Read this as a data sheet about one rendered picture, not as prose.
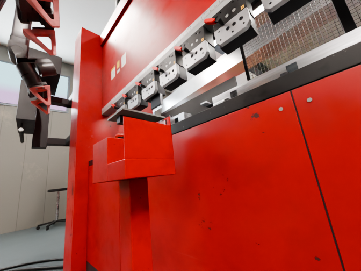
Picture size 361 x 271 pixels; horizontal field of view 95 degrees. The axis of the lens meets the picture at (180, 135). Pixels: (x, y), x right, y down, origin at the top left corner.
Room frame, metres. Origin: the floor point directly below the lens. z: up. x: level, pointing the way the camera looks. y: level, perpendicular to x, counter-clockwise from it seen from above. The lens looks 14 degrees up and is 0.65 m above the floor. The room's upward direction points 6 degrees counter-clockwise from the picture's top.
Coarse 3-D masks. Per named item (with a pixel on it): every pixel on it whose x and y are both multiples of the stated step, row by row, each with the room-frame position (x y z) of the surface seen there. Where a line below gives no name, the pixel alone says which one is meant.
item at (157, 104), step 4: (156, 96) 0.97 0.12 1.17; (160, 96) 0.95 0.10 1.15; (152, 100) 1.01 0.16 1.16; (156, 100) 0.97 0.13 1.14; (160, 100) 0.95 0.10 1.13; (152, 104) 1.01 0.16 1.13; (156, 104) 0.98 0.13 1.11; (160, 104) 0.96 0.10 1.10; (152, 108) 1.01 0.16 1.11; (156, 108) 0.99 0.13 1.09; (160, 108) 0.97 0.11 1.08
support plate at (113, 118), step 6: (126, 108) 0.74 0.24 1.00; (114, 114) 0.79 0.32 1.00; (120, 114) 0.78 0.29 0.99; (126, 114) 0.79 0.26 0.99; (132, 114) 0.80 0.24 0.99; (138, 114) 0.81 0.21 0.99; (144, 114) 0.82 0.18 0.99; (150, 114) 0.84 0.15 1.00; (108, 120) 0.85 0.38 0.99; (114, 120) 0.86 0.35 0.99; (150, 120) 0.93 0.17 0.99; (156, 120) 0.94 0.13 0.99
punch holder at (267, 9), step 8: (264, 0) 0.46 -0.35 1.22; (272, 0) 0.45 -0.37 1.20; (280, 0) 0.44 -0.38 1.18; (288, 0) 0.44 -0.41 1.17; (296, 0) 0.44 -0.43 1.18; (304, 0) 0.44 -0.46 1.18; (312, 0) 0.44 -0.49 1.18; (264, 8) 0.47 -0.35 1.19; (272, 8) 0.46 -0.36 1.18; (280, 8) 0.46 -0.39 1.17; (288, 8) 0.46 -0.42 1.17; (296, 8) 0.47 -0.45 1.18; (272, 16) 0.49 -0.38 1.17; (280, 16) 0.49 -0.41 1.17
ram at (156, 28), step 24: (144, 0) 0.96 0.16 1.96; (168, 0) 0.79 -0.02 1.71; (192, 0) 0.67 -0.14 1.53; (120, 24) 1.23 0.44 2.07; (144, 24) 0.98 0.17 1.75; (168, 24) 0.81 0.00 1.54; (120, 48) 1.24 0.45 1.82; (144, 48) 0.99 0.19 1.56; (120, 72) 1.25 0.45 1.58; (120, 96) 1.26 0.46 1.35
